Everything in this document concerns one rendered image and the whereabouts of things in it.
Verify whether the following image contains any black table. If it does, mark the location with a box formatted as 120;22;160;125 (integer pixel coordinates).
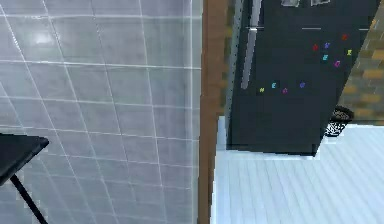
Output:
0;133;51;224

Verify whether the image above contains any black fridge with coloured magnets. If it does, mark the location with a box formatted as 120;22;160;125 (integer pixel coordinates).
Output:
224;0;383;157

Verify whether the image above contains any black mesh waste bin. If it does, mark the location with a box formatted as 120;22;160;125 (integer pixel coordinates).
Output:
324;105;355;138

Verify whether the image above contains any grey fridge handle bar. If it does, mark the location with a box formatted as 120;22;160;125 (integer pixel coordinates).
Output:
240;27;259;90
249;0;263;28

